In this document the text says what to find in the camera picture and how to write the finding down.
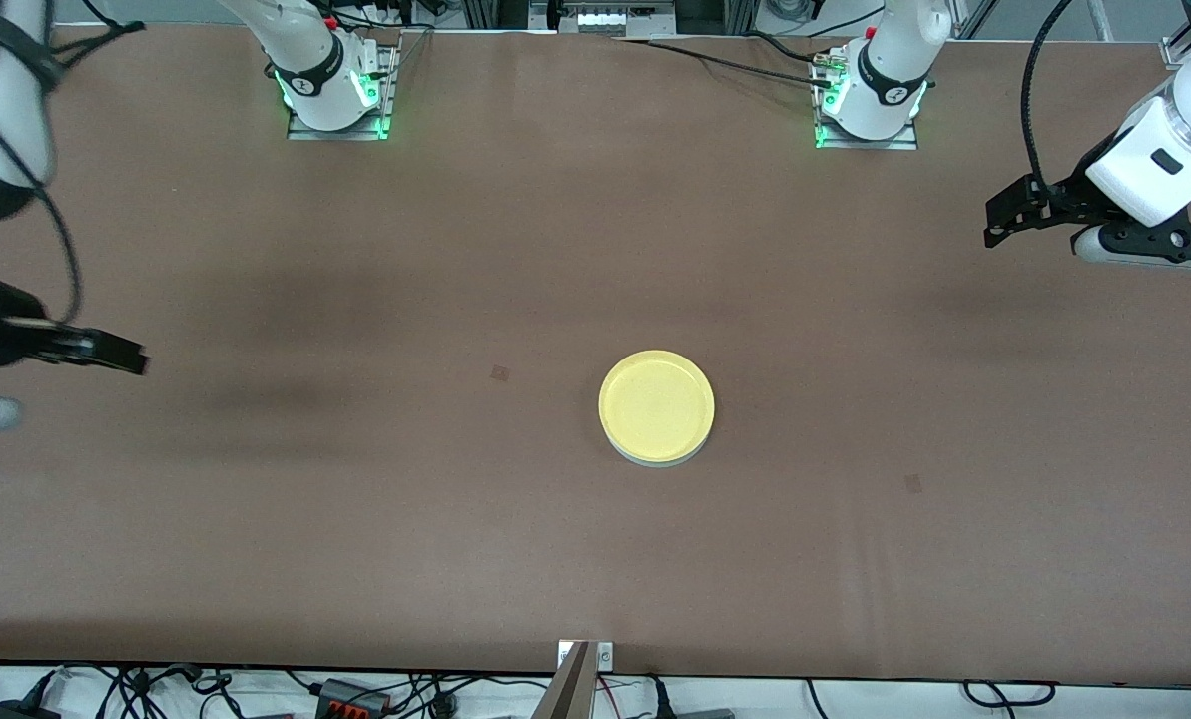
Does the aluminium rack frame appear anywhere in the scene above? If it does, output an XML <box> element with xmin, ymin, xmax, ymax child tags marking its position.
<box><xmin>459</xmin><ymin>0</ymin><xmax>758</xmax><ymax>37</ymax></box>

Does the small metal bracket plate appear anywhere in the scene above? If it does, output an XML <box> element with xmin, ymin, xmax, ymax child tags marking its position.
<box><xmin>557</xmin><ymin>640</ymin><xmax>615</xmax><ymax>672</ymax></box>

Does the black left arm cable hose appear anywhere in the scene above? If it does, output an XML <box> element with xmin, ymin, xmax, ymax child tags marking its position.
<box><xmin>1020</xmin><ymin>0</ymin><xmax>1075</xmax><ymax>191</ymax></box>

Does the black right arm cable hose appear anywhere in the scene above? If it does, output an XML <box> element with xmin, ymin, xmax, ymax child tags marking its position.
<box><xmin>0</xmin><ymin>18</ymin><xmax>148</xmax><ymax>328</ymax></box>

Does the black red power box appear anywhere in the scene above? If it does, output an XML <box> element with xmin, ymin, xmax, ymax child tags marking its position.
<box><xmin>316</xmin><ymin>678</ymin><xmax>394</xmax><ymax>719</ymax></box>

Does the pale green round plate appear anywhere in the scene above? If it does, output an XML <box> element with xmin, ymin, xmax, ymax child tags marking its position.
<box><xmin>609</xmin><ymin>427</ymin><xmax>712</xmax><ymax>469</ymax></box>

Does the short black table cable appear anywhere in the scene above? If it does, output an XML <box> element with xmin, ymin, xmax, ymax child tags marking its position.
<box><xmin>743</xmin><ymin>30</ymin><xmax>821</xmax><ymax>64</ymax></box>

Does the aluminium camera mount beam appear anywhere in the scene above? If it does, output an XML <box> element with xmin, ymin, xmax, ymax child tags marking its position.
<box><xmin>532</xmin><ymin>642</ymin><xmax>597</xmax><ymax>719</ymax></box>

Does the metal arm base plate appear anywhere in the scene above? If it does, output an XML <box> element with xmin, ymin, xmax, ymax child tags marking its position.
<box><xmin>287</xmin><ymin>44</ymin><xmax>397</xmax><ymax>142</ymax></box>
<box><xmin>814</xmin><ymin>50</ymin><xmax>920</xmax><ymax>152</ymax></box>

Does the yellow round plate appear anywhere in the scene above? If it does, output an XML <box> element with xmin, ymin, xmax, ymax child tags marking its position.
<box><xmin>598</xmin><ymin>350</ymin><xmax>716</xmax><ymax>462</ymax></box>

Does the white rack device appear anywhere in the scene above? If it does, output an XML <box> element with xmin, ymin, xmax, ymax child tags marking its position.
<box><xmin>575</xmin><ymin>5</ymin><xmax>676</xmax><ymax>37</ymax></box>

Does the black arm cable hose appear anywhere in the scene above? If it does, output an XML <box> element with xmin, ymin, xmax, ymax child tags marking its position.
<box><xmin>0</xmin><ymin>18</ymin><xmax>148</xmax><ymax>328</ymax></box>
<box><xmin>1020</xmin><ymin>0</ymin><xmax>1075</xmax><ymax>191</ymax></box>

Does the looped black floor cable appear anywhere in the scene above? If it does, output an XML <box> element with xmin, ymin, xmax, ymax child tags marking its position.
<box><xmin>962</xmin><ymin>679</ymin><xmax>1058</xmax><ymax>709</ymax></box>

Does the long black table cable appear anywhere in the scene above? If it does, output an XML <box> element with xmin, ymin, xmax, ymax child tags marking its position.
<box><xmin>618</xmin><ymin>37</ymin><xmax>838</xmax><ymax>88</ymax></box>

